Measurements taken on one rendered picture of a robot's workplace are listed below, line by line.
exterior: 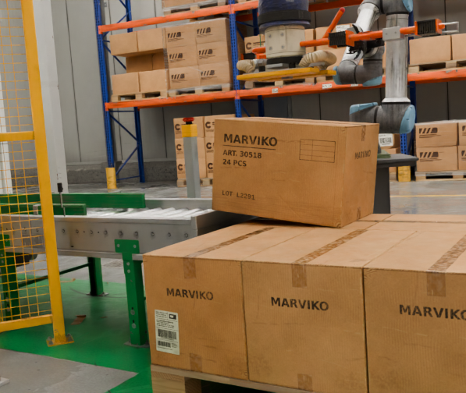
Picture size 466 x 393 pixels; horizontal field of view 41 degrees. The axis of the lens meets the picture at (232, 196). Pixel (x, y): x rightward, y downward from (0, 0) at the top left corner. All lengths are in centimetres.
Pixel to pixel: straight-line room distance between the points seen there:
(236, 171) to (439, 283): 118
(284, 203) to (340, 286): 79
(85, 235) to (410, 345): 170
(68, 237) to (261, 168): 104
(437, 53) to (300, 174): 746
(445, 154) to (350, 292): 798
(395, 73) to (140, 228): 156
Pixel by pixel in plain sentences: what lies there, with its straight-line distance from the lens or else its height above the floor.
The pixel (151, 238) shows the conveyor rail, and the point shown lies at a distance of 277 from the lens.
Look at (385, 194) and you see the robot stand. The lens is 347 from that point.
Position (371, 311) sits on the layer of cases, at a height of 42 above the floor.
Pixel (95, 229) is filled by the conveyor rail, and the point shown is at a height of 54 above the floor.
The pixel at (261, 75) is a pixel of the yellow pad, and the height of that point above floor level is 117.
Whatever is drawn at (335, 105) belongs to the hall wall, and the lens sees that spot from 1149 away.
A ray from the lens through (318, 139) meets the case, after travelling 249.
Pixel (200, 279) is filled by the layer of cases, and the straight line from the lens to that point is 210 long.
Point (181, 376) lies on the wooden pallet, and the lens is 226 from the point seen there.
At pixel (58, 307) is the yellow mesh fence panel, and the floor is 17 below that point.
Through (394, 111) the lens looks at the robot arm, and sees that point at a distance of 341.
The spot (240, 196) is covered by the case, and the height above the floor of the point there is 67.
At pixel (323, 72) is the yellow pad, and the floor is 117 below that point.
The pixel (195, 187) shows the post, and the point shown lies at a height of 64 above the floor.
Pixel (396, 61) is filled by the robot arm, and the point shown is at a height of 125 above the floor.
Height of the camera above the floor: 95
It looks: 6 degrees down
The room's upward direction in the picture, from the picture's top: 4 degrees counter-clockwise
